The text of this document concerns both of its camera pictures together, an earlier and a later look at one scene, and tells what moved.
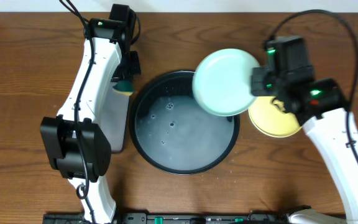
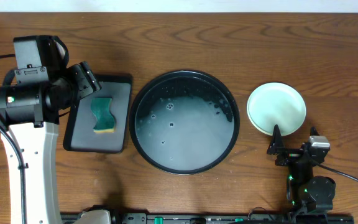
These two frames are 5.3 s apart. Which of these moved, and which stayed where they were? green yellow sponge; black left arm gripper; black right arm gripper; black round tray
Moved: black right arm gripper; green yellow sponge; black left arm gripper
Stayed: black round tray
